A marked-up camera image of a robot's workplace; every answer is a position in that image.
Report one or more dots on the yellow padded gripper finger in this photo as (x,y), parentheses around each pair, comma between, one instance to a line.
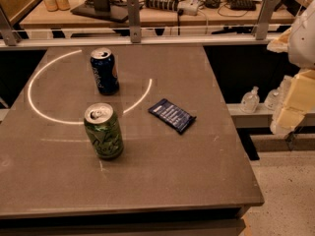
(280,44)
(298,98)

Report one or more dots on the blue rxbar wrapper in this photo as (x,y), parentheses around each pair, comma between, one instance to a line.
(172,115)

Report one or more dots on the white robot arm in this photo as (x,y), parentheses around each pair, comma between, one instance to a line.
(301,44)

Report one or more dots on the metal railing bar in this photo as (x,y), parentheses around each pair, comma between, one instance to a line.
(134,33)

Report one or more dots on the clear sanitizer bottle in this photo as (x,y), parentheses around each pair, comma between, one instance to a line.
(250,101)

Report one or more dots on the black device on desk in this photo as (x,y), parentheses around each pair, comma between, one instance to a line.
(246,5)

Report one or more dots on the white power adapter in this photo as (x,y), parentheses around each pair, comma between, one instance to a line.
(189,8)

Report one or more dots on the black power strip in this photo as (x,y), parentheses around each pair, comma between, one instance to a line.
(167,5)

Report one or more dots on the wooden background desk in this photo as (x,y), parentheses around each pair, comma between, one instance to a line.
(40,18)

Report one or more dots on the blue soda can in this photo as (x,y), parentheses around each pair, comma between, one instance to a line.
(105,74)

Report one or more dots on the black monitor stand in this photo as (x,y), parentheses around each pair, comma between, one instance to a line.
(103,10)

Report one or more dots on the green soda can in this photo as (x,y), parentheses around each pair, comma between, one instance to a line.
(103,129)

